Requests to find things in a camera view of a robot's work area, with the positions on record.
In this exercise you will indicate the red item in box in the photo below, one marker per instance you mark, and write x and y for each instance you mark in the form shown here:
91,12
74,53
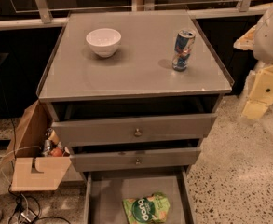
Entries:
56,152

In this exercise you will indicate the white ceramic bowl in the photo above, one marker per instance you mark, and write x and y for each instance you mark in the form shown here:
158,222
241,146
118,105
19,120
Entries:
104,42

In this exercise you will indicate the grey drawer cabinet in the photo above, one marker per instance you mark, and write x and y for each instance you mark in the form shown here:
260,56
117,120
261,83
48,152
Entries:
137,81

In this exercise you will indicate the bottle in cardboard box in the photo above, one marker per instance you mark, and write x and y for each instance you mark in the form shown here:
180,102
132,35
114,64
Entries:
52,136

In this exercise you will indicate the brown cardboard box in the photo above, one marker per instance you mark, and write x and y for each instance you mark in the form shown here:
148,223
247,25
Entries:
33,171

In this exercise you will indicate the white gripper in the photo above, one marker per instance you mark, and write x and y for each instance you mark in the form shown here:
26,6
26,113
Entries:
270,39

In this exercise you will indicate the green rice chip bag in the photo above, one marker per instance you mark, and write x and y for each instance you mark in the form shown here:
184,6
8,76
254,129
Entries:
152,209

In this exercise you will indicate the grey drawer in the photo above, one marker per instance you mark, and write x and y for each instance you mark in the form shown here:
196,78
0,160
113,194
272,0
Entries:
135,159
76,133
106,190

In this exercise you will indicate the grey top drawer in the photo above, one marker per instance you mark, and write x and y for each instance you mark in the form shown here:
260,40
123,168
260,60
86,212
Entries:
76,133

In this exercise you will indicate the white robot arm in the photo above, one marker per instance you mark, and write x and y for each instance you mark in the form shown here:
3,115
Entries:
259,39

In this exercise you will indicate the crushed blue energy drink can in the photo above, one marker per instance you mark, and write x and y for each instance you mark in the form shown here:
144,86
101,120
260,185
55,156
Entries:
184,44

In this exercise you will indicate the grey bottom drawer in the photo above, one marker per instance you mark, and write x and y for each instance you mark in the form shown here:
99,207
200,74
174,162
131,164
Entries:
106,190

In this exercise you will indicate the grey middle drawer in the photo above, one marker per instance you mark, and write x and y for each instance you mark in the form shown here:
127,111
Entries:
135,159

